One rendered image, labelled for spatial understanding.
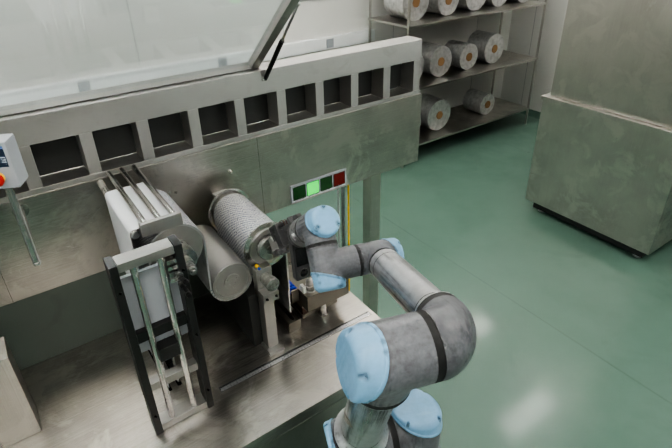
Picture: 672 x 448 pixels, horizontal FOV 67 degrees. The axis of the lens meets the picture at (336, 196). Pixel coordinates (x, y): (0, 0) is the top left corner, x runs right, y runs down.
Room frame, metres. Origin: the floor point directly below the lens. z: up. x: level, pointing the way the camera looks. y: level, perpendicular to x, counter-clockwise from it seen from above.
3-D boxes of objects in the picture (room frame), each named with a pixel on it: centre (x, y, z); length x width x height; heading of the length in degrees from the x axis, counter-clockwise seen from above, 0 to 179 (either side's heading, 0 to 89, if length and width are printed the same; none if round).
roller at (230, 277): (1.26, 0.37, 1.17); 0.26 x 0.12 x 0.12; 34
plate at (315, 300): (1.46, 0.14, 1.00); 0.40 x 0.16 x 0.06; 34
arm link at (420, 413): (0.76, -0.16, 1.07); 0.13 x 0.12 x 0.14; 106
